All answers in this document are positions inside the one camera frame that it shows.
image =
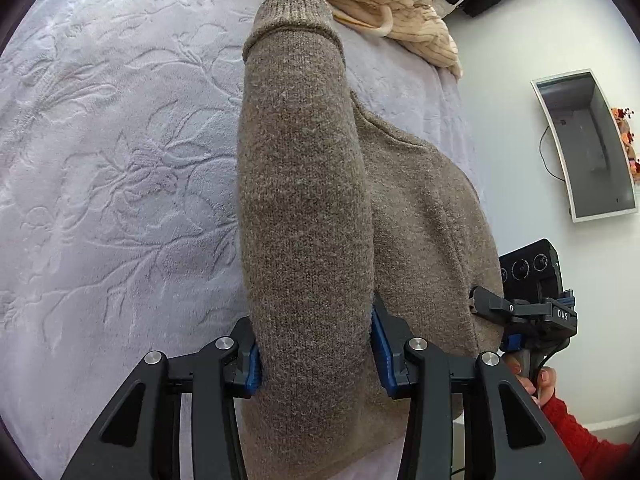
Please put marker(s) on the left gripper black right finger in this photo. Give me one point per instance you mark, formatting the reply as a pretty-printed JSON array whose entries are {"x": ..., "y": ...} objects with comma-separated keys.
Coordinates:
[{"x": 506, "y": 435}]

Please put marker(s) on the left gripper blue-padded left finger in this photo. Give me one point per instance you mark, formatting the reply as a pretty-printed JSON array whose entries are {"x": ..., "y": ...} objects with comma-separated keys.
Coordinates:
[{"x": 137, "y": 435}]

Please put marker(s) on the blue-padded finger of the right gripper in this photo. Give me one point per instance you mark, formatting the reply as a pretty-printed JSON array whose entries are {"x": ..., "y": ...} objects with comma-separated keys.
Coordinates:
[
  {"x": 489, "y": 306},
  {"x": 510, "y": 343}
]

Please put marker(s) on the taupe knitted sweater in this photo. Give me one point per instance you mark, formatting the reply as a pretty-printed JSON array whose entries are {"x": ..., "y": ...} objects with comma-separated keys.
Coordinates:
[{"x": 336, "y": 207}]

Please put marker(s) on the red right sleeve forearm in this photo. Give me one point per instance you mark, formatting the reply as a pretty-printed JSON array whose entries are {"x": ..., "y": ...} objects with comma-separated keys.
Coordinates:
[{"x": 596, "y": 459}]

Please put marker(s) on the person's right hand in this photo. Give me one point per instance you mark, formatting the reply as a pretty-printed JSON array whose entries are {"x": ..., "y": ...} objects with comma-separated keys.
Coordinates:
[{"x": 542, "y": 388}]

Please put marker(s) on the orange flower decoration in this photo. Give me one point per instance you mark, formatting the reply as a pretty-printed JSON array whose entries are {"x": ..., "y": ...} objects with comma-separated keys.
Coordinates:
[{"x": 622, "y": 117}]

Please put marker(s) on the lavender embossed bed cover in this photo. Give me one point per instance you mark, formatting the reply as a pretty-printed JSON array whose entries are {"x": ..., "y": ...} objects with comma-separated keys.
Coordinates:
[{"x": 120, "y": 226}]

